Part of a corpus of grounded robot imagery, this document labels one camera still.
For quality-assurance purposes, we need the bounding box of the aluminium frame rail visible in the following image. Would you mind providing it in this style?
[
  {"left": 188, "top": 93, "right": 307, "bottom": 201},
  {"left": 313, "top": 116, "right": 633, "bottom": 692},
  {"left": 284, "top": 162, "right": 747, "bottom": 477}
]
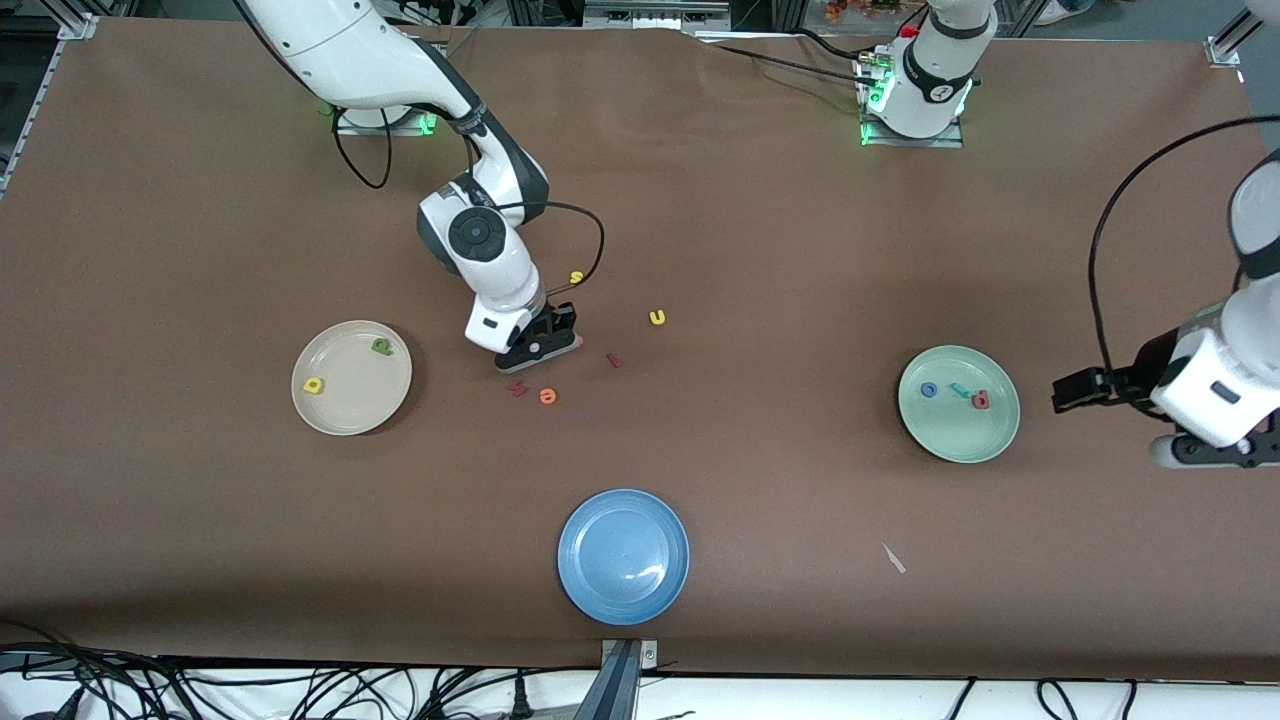
[{"left": 0, "top": 40, "right": 56, "bottom": 196}]

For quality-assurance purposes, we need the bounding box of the grey metal camera mount post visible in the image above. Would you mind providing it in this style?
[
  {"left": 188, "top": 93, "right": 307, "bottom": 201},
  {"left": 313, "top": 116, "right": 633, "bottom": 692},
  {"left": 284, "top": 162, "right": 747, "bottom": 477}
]
[{"left": 575, "top": 638, "right": 661, "bottom": 720}]

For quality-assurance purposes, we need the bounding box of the black cable behind arm base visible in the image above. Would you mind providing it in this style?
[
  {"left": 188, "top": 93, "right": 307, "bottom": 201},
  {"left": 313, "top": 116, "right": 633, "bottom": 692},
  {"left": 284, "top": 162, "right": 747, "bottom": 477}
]
[{"left": 700, "top": 28, "right": 873, "bottom": 89}]

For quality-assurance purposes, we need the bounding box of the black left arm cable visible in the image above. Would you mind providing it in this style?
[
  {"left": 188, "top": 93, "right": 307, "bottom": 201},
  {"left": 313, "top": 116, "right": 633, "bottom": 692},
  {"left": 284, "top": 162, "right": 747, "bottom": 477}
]
[{"left": 1088, "top": 115, "right": 1280, "bottom": 376}]

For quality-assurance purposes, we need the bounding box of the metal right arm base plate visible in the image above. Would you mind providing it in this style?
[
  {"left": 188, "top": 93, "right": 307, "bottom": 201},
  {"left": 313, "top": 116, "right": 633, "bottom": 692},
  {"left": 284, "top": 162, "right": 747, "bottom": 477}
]
[{"left": 332, "top": 100, "right": 441, "bottom": 137}]

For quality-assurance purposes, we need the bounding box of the aluminium frame corner bracket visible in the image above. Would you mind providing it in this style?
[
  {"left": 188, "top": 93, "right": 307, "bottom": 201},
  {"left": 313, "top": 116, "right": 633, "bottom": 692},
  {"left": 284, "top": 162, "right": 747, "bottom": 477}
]
[
  {"left": 1205, "top": 0, "right": 1280, "bottom": 69},
  {"left": 55, "top": 0, "right": 101, "bottom": 41}
]

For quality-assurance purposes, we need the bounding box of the blue plate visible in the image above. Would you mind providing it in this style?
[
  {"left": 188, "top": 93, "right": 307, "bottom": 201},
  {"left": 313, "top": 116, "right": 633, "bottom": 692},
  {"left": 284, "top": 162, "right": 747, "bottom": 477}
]
[{"left": 557, "top": 488, "right": 691, "bottom": 627}]

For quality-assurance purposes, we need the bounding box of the pale green plate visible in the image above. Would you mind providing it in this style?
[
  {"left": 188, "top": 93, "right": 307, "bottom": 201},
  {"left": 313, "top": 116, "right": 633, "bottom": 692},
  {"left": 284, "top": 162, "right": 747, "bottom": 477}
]
[{"left": 897, "top": 345, "right": 1022, "bottom": 465}]

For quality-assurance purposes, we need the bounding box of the brown paper table cover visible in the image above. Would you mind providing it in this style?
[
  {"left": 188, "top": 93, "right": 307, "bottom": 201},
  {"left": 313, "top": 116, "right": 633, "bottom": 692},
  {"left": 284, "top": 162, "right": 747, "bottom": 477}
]
[{"left": 0, "top": 18, "right": 1280, "bottom": 683}]

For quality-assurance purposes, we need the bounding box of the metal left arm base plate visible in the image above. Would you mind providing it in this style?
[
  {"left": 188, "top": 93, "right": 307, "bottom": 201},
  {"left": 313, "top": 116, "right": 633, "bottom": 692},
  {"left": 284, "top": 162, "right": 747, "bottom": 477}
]
[{"left": 858, "top": 55, "right": 966, "bottom": 149}]

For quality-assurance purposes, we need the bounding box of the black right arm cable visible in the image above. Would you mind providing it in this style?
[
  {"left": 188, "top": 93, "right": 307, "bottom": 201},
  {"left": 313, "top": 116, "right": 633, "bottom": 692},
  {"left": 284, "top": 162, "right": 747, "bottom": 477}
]
[{"left": 330, "top": 100, "right": 605, "bottom": 301}]

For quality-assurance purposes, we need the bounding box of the beige brown plate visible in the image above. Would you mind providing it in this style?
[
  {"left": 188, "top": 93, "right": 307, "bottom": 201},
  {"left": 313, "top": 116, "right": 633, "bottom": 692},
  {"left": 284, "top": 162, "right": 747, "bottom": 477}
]
[{"left": 291, "top": 320, "right": 414, "bottom": 437}]

